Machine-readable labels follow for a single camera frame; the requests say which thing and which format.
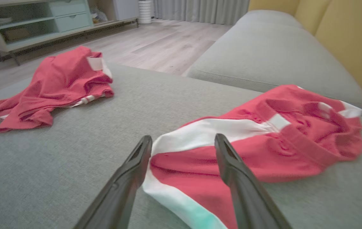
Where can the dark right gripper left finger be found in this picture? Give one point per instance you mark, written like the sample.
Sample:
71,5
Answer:
126,184

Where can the grey sofa seat cushion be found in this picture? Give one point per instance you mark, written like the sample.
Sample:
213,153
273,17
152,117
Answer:
263,54

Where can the large yellow sofa back cushion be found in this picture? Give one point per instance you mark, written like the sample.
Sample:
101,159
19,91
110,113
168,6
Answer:
359,47

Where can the mint green TV cabinet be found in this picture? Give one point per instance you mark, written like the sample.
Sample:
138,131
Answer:
24,44

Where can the white plates stack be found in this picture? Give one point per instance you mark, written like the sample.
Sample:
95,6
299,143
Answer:
2,21

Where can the brown box in shelf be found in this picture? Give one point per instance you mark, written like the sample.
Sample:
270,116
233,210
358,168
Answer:
17,34

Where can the red shorts with white stripe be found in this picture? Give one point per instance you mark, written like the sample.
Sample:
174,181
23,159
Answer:
295,143

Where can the white ribbed vase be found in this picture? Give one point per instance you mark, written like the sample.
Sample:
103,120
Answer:
145,11

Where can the white side cabinet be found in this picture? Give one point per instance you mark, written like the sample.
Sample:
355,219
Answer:
126,9

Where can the mint green cabinet drawer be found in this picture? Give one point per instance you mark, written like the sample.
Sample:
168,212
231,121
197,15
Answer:
67,8
72,22

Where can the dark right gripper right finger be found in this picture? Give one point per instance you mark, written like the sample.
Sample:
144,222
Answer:
247,197

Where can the red jersey with white trim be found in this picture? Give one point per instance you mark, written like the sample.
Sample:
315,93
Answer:
56,79

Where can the grey pleated curtain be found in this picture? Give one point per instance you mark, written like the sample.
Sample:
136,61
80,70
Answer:
200,9

